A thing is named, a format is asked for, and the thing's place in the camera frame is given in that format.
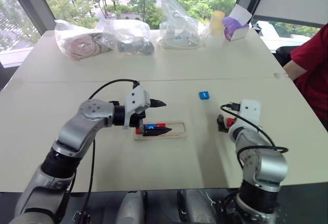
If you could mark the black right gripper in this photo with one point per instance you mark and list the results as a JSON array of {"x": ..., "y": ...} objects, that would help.
[{"x": 225, "y": 127}]

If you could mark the wooden letter tray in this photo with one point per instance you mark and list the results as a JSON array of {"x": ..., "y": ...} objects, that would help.
[{"x": 179, "y": 134}]

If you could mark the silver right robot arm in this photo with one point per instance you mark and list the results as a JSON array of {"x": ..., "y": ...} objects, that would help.
[{"x": 261, "y": 162}]

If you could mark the plastic bag with grey items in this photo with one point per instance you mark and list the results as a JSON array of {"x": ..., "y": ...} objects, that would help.
[{"x": 130, "y": 38}]

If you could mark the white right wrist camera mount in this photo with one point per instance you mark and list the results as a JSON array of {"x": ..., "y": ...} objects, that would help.
[{"x": 251, "y": 111}]

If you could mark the person in red shirt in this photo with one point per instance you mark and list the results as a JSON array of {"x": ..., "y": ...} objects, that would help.
[{"x": 316, "y": 72}]

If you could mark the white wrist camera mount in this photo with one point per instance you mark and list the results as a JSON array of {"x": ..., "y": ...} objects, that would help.
[
  {"x": 137, "y": 97},
  {"x": 251, "y": 111}
]

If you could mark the red letter block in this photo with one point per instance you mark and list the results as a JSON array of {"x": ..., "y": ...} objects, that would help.
[
  {"x": 160, "y": 125},
  {"x": 138, "y": 131},
  {"x": 231, "y": 122}
]

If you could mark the purple and white carton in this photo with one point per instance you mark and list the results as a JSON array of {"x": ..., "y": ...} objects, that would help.
[{"x": 234, "y": 28}]

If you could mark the grey rounded robot leg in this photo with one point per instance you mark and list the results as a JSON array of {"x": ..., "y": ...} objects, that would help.
[{"x": 132, "y": 208}]

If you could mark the yellow cup stack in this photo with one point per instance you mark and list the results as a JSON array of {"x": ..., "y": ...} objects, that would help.
[{"x": 216, "y": 26}]

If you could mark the black office chair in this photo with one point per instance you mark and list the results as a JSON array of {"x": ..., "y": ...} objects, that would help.
[{"x": 283, "y": 53}]

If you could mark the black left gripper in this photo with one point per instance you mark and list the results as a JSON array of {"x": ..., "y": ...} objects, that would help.
[{"x": 137, "y": 119}]

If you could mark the plastic bag with pink items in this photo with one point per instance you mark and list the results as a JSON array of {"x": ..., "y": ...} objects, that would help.
[{"x": 77, "y": 43}]

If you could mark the tall bag with white items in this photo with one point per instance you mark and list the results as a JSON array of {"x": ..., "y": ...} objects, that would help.
[{"x": 176, "y": 26}]

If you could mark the blue letter block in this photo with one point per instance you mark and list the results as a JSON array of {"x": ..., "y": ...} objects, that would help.
[
  {"x": 150, "y": 126},
  {"x": 204, "y": 95}
]

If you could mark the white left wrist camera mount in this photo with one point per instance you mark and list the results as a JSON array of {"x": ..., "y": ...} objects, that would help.
[{"x": 137, "y": 97}]

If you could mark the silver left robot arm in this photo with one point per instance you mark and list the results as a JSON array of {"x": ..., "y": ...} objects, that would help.
[{"x": 84, "y": 124}]

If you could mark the person's bare forearm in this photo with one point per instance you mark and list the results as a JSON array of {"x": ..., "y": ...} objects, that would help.
[{"x": 294, "y": 69}]

